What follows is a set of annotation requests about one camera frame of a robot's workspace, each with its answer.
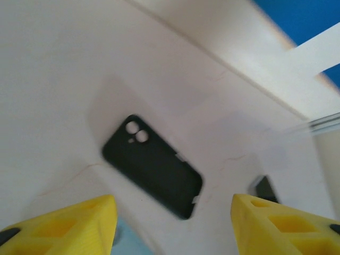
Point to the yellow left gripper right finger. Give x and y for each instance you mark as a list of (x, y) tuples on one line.
[(279, 233)]

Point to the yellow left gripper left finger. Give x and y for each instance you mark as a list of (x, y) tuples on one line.
[(66, 231)]

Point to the silver edged smartphone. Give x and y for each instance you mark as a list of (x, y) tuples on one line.
[(265, 190)]

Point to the light blue edged smartphone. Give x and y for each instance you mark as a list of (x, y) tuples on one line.
[(132, 244)]

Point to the black phone case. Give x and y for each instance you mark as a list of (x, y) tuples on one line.
[(154, 170)]

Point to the aluminium table side rail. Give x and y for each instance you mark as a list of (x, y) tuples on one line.
[(318, 125)]

